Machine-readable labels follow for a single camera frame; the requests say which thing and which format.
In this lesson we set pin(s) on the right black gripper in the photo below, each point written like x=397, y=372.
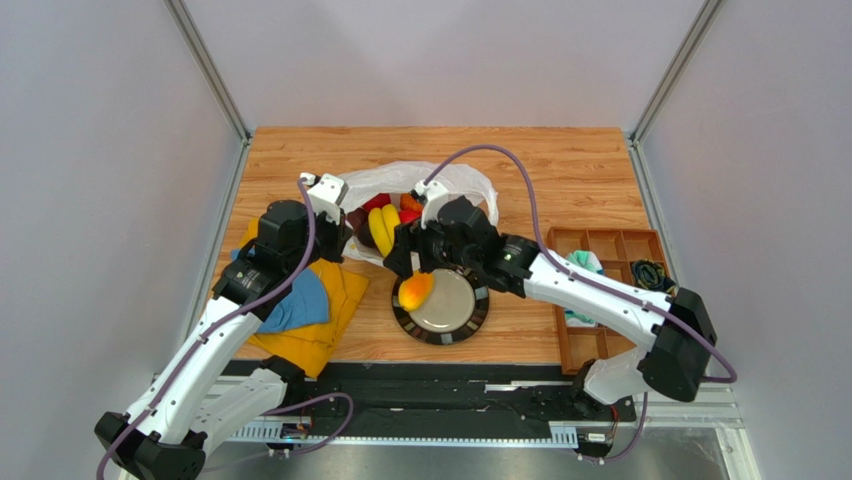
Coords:
x=413, y=246

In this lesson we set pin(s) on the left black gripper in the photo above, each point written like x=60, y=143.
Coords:
x=340, y=234

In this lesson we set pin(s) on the red apple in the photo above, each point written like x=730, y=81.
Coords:
x=408, y=216
x=378, y=201

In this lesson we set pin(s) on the yellow banana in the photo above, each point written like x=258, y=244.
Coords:
x=382, y=222

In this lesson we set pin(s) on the orange toy pumpkin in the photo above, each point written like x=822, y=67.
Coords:
x=407, y=202

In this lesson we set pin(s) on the yellow orange mango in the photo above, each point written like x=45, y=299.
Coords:
x=415, y=291

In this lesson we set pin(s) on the white plastic bag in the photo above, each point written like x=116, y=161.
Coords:
x=402, y=176

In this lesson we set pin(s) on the dark purple fruit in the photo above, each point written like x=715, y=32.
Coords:
x=357, y=219

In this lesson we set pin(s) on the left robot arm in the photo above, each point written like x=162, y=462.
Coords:
x=206, y=392

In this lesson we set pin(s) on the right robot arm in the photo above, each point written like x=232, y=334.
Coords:
x=672, y=336

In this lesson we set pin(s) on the black round plate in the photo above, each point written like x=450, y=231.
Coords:
x=455, y=311

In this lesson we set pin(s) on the blue cloth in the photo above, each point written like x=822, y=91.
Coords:
x=306, y=305

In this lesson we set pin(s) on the yellow cloth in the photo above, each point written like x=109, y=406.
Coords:
x=310, y=348

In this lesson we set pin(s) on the teal sock lower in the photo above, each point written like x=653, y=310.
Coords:
x=574, y=319

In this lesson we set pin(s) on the teal sock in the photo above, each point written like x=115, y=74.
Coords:
x=574, y=319
x=586, y=260

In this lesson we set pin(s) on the teal sock upper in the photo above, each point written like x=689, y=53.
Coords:
x=586, y=260

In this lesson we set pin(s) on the wooden compartment tray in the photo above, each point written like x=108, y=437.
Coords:
x=617, y=250

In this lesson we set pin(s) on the dark patterned sock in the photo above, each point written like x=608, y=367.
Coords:
x=652, y=276

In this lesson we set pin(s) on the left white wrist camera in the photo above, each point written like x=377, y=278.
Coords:
x=325, y=195

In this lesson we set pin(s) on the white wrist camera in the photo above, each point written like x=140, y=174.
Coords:
x=325, y=195
x=432, y=195

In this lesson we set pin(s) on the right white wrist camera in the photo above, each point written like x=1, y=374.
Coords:
x=432, y=195

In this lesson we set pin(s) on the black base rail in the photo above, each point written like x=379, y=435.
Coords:
x=445, y=404

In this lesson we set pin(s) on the left aluminium frame post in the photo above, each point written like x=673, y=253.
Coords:
x=193, y=37

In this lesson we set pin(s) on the aluminium frame post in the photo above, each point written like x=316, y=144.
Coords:
x=193, y=37
x=698, y=29

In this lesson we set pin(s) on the right aluminium frame post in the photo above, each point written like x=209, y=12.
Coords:
x=698, y=29

